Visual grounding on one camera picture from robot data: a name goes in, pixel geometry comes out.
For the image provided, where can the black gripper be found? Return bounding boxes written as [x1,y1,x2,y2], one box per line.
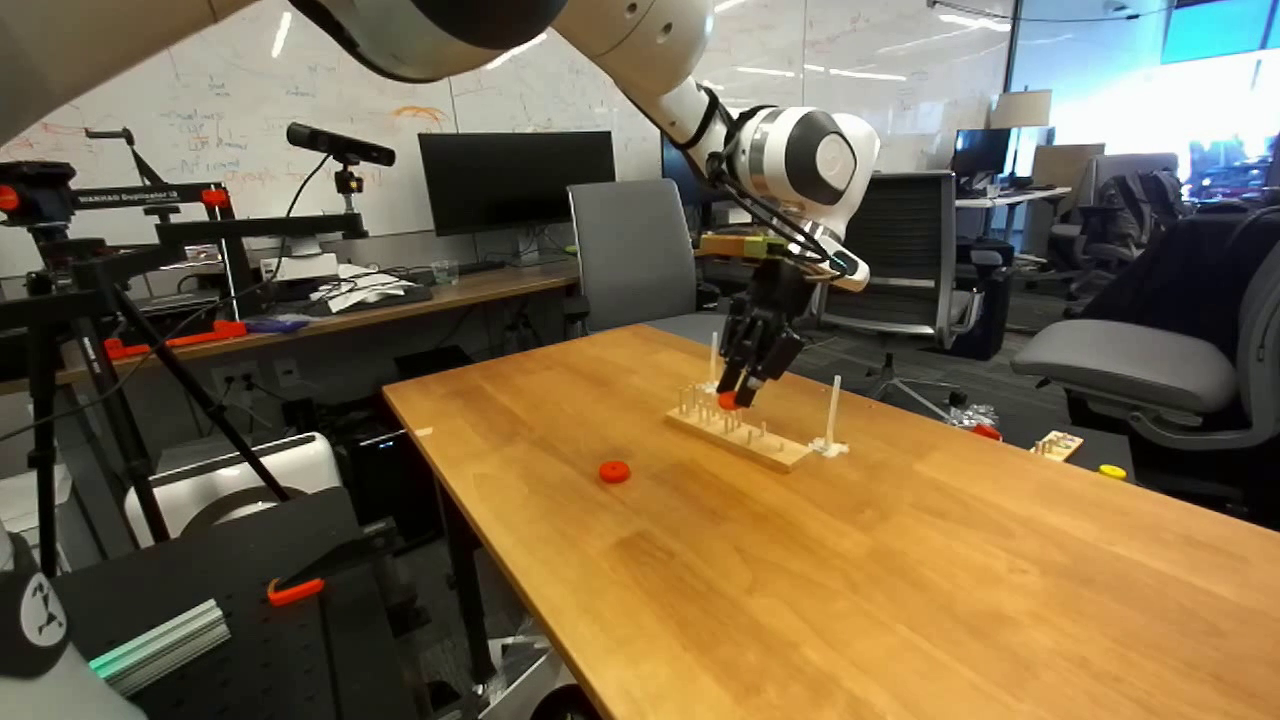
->
[715,255,819,408]

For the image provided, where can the white robot base unit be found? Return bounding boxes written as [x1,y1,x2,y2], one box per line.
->
[121,427,349,553]

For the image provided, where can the clear wine glass right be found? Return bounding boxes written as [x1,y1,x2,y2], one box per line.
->
[679,326,731,408]

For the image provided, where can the wooden block with pegs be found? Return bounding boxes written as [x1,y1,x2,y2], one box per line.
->
[660,383,819,470]

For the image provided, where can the grey chair with tall back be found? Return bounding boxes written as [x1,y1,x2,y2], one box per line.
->
[564,177,760,354]

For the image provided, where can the black mesh office chair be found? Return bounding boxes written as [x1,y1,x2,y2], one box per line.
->
[812,168,985,358]

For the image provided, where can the clear plastic bag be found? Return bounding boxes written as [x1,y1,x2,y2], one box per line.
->
[926,395,996,432]

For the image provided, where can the low black side table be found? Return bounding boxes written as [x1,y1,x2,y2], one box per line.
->
[866,377,1138,483]

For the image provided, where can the long wooden desk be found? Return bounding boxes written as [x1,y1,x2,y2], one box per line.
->
[51,259,584,383]

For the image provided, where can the black computer monitor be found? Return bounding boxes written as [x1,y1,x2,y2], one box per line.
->
[415,129,620,240]

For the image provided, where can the beige lamp shade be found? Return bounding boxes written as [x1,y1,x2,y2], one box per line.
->
[989,84,1059,136]

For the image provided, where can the grey office chair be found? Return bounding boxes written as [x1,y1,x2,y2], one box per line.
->
[1008,234,1280,465]

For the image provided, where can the white crumpled cloth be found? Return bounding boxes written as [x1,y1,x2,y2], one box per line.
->
[305,259,421,319]

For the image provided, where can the orange black bar clamp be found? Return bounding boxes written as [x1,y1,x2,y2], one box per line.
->
[259,514,406,617]

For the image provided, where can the aluminium extrusion bar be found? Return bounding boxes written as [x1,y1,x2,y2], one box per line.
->
[80,594,235,699]

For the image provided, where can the black cap white logo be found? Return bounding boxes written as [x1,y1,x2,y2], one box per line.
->
[0,529,76,685]

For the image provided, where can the black stereo camera bar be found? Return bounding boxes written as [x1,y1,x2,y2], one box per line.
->
[279,121,402,171]

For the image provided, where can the red rail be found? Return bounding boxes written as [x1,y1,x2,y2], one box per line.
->
[98,316,257,368]

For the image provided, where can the black camera tripod rig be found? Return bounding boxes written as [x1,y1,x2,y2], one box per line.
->
[0,157,371,580]

